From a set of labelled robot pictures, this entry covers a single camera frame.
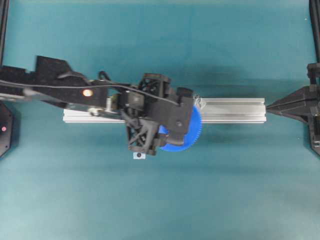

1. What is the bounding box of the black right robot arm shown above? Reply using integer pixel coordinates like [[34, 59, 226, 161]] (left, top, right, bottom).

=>
[[266, 63, 320, 154]]

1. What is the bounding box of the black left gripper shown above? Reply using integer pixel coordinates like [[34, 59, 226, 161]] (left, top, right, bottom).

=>
[[109, 73, 171, 156]]

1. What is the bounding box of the black right frame post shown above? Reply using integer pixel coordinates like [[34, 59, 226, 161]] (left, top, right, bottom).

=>
[[309, 0, 320, 63]]

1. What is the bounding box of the black frame post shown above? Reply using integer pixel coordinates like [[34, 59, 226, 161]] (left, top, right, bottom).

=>
[[309, 0, 320, 63], [0, 0, 10, 66]]

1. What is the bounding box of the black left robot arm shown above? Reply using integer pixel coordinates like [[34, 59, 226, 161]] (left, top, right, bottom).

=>
[[0, 56, 176, 155]]

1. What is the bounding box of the large blue plastic gear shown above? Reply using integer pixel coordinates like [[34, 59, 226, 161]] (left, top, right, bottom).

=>
[[160, 105, 202, 152]]

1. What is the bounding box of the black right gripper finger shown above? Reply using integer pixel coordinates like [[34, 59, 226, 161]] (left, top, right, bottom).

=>
[[266, 86, 312, 120]]

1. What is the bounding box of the white bracket above lower shaft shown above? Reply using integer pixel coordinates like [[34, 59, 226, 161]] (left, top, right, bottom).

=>
[[194, 96, 206, 110]]

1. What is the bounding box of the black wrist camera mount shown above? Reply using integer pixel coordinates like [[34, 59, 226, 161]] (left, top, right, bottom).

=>
[[147, 87, 194, 146]]

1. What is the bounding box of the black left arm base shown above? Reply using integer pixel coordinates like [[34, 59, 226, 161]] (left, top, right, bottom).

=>
[[0, 101, 14, 158]]

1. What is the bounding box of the small white marker tag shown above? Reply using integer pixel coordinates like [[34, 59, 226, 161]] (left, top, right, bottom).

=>
[[133, 152, 146, 160]]

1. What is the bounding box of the aluminium extrusion rail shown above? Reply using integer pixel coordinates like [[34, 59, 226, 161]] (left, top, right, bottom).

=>
[[62, 97, 267, 124]]

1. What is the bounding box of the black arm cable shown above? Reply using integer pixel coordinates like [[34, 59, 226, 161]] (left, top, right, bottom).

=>
[[0, 79, 181, 106]]

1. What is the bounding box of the black left frame post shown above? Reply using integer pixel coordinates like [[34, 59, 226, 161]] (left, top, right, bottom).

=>
[[0, 0, 10, 66]]

